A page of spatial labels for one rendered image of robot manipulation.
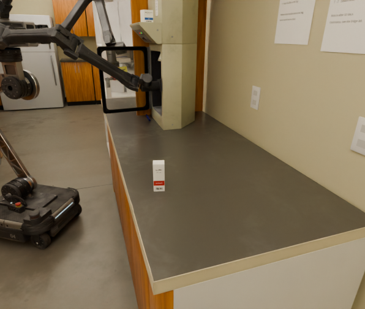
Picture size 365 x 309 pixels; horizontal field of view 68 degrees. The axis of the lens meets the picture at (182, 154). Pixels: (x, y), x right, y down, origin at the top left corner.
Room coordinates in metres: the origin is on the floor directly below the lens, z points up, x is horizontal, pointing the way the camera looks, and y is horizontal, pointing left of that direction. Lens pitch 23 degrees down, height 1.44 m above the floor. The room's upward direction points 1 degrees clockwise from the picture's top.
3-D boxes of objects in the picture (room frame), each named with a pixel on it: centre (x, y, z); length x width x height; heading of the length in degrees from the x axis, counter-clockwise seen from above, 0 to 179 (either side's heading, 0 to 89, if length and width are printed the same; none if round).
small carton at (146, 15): (1.59, 0.20, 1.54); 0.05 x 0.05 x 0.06; 32
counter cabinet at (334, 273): (1.53, 0.05, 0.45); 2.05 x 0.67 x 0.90; 19
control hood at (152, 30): (1.66, 0.22, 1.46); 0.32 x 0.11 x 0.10; 19
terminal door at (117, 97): (1.75, 0.37, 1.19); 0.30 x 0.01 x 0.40; 115
